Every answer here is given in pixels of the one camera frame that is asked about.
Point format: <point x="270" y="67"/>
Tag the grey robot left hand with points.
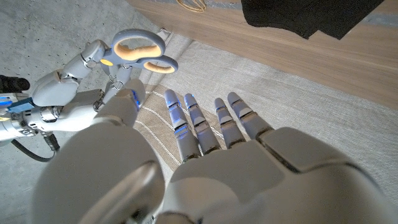
<point x="217" y="186"/>

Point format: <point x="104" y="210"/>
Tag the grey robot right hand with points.
<point x="56" y="90"/>

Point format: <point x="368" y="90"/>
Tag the black patterned bandana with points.
<point x="295" y="15"/>

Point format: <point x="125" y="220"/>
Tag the brown paper bag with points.
<point x="192" y="8"/>

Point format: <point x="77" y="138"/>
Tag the beige striped curtain backdrop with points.
<point x="280" y="93"/>

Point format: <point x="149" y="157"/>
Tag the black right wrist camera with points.
<point x="12" y="84"/>

